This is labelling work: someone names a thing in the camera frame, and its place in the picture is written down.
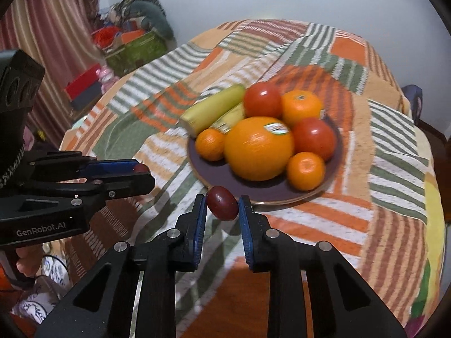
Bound pink toy rabbit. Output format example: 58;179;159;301
97;68;118;89

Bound person's left hand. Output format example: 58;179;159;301
16;244;45;265

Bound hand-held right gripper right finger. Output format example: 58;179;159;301
238;194;407;338

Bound red plastic bag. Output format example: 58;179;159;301
92;26;122;48

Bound medium orange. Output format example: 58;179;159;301
281;90;324;129

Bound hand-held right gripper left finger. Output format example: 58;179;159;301
35;194;208;338

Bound floral cloth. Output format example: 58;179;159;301
10;253;69;326

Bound large orange with sticker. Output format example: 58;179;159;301
224;116;295;182

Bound small tangerine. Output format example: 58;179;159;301
286;151;326;191
195;128;226;162

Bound striped patchwork blanket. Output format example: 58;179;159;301
58;19;446;338

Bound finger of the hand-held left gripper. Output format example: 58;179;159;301
28;151;150;181
21;172;156;216

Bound grey plush toy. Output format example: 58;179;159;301
130;0;175;39

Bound dark box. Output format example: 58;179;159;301
70;84;103;111

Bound green storage box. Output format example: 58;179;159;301
106;30;168;78

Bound striped brown curtain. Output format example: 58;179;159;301
0;0;101;141

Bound blue chair back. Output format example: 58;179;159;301
402;84;423;124

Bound dark red grape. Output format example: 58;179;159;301
206;185;237;221

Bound red box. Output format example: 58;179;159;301
64;64;103;101

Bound purple plate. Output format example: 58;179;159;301
187;113;344;205

